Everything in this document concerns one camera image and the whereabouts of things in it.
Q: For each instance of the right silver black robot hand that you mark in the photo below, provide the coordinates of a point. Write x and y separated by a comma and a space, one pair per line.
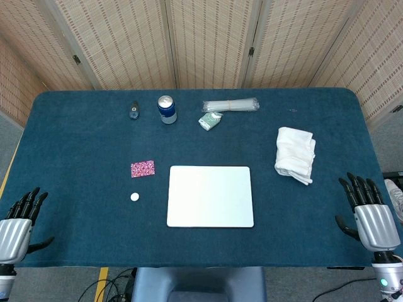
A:
376, 225

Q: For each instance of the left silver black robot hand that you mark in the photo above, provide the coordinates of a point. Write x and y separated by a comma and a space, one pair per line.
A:
14, 234

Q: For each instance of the small white round cap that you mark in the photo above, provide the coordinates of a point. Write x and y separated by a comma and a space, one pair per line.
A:
134, 197

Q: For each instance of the pink patterned card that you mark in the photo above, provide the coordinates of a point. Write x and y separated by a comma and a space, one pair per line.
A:
142, 168

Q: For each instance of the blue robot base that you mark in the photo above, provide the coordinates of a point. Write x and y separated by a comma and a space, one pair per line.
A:
198, 283

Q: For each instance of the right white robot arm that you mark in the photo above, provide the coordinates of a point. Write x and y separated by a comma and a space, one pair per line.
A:
388, 277

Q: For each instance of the white rectangular board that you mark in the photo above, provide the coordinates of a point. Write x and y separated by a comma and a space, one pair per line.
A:
210, 196

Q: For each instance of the white sneaker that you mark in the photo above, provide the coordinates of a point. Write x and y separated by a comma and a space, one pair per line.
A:
395, 198

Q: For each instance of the black box on floor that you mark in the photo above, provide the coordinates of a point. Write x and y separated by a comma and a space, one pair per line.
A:
393, 175

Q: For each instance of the white folded towel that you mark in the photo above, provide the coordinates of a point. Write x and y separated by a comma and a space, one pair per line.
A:
294, 154

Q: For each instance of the blue tablecloth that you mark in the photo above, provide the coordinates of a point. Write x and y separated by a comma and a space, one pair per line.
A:
94, 151

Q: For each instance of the black screen hinge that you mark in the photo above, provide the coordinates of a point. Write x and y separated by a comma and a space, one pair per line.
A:
396, 109
76, 59
251, 51

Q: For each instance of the small dark oval device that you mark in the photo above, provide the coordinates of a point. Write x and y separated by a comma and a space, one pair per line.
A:
134, 110

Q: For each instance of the clear pack of straws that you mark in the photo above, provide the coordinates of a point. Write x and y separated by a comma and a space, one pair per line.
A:
231, 105

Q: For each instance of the blue soda can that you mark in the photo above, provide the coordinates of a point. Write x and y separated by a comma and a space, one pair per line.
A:
167, 111

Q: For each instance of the green white tissue pack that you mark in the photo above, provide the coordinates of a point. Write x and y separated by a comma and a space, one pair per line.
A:
209, 120

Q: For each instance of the bamboo folding screen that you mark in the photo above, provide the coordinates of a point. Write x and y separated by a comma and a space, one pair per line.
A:
207, 41

